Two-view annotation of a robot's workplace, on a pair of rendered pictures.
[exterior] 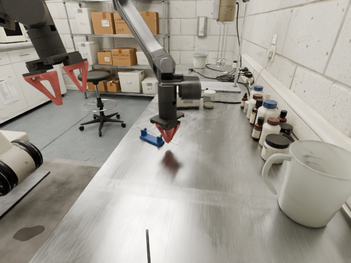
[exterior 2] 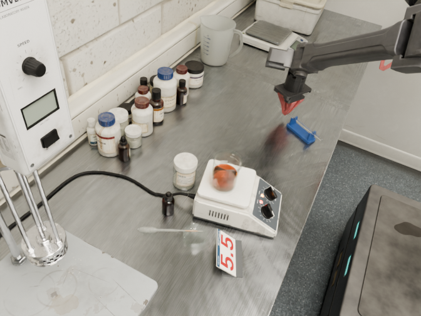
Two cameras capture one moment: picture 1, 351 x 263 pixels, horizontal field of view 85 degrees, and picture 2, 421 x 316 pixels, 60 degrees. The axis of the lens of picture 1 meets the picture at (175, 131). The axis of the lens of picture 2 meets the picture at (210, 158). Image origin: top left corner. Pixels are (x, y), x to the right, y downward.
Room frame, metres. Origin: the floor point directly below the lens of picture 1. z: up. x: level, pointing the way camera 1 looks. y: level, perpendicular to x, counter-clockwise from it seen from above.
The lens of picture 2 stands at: (1.54, 0.02, 1.45)
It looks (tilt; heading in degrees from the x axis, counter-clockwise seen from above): 44 degrees down; 192
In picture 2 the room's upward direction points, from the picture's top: 9 degrees clockwise
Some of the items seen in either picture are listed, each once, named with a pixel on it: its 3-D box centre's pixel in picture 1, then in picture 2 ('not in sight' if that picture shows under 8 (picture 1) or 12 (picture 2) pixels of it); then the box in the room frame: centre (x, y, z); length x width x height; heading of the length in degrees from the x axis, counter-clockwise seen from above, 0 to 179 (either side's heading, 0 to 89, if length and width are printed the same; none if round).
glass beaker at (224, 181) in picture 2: (187, 80); (226, 173); (0.99, -0.06, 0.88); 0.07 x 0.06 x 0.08; 66
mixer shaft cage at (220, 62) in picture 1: (222, 45); (30, 204); (1.30, -0.29, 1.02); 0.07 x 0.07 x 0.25
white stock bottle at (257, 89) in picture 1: (256, 97); (108, 133); (0.92, -0.40, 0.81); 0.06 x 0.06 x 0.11
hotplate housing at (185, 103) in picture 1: (181, 97); (235, 197); (0.98, -0.03, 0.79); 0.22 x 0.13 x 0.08; 94
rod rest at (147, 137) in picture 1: (151, 136); (301, 129); (0.61, 0.09, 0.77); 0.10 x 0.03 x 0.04; 52
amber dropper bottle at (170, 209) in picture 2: not in sight; (168, 202); (1.05, -0.17, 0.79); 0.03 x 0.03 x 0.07
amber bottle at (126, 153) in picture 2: (244, 100); (123, 147); (0.93, -0.35, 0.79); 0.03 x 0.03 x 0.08
